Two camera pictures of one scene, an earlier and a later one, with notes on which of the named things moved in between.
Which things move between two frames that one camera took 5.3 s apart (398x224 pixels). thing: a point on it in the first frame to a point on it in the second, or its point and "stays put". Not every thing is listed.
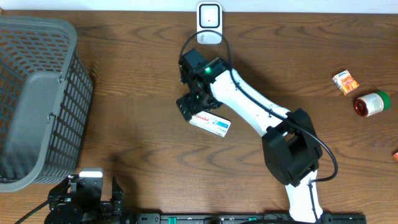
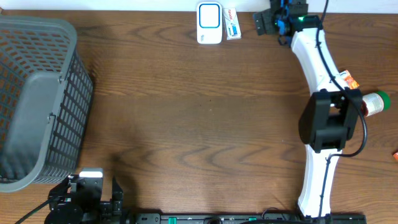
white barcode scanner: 209,17 stays put
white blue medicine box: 212,122 to 231,22
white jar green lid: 372,104 stays put
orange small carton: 345,82 stays put
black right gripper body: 196,102 to 269,20
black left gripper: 112,206 stays put
